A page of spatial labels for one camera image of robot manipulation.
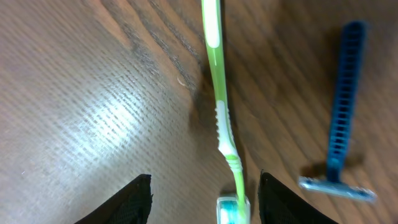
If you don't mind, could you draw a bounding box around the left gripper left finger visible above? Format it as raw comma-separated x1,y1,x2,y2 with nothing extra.
75,174,153,224

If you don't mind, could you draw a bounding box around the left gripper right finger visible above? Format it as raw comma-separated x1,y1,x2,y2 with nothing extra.
257,171,336,224

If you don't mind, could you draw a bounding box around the green white toothbrush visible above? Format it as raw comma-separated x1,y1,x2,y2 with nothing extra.
201,0,250,224

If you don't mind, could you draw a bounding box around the blue disposable razor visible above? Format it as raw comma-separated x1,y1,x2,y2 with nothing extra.
298,21,377,202

